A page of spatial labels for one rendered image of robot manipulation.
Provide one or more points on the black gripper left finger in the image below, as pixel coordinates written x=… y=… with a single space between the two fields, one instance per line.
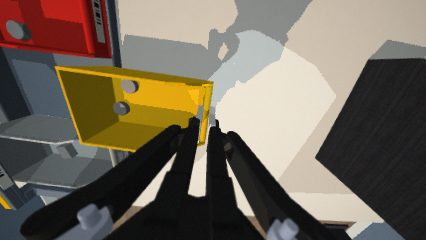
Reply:
x=90 y=212

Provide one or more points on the grey metal shelf rack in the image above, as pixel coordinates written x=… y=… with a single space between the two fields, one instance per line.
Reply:
x=29 y=85

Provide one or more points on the yellow bin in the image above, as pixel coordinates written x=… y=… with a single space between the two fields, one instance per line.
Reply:
x=161 y=100

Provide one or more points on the yellow flat bar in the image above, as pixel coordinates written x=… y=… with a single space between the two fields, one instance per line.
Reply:
x=4 y=203

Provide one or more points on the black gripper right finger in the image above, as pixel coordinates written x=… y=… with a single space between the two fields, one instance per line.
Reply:
x=278 y=214

